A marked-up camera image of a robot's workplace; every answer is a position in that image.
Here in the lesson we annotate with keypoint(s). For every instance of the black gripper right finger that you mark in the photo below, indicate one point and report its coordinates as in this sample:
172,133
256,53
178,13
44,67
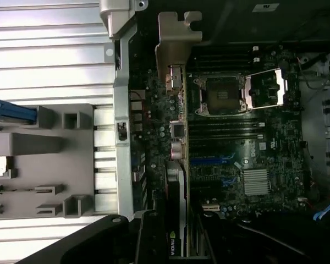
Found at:
264,247

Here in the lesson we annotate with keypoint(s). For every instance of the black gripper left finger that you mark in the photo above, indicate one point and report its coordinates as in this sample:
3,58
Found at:
99,242

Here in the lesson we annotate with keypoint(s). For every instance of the silver finned chipset heatsink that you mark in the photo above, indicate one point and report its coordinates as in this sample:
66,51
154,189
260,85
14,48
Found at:
257,182

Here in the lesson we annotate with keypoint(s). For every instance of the open black PC case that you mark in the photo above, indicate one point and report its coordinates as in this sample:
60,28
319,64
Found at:
123,165

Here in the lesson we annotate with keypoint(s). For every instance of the grey plastic parts rack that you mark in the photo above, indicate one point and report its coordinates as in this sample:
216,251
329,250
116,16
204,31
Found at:
44,159

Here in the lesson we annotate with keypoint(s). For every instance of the blue expansion slot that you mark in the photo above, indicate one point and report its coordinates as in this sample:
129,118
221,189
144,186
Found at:
206,161

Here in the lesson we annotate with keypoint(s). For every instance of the black RAM slot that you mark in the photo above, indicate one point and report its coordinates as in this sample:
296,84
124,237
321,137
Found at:
222,55
222,60
222,66
222,49
225,123
225,138
225,133
225,128

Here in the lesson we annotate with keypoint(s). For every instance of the green Dell motherboard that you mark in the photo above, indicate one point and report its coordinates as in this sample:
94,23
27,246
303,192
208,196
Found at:
280,132

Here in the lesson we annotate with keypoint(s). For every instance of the metal-framed CPU socket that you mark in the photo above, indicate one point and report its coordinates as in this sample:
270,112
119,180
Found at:
222,96

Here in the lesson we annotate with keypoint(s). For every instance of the blue plastic part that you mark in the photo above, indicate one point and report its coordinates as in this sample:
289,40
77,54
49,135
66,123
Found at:
11,111

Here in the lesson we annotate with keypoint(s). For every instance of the silver CPU socket cover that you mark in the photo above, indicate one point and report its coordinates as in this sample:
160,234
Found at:
281,82

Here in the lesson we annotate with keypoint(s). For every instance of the white case sticker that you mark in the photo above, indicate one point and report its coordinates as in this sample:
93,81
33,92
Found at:
265,7

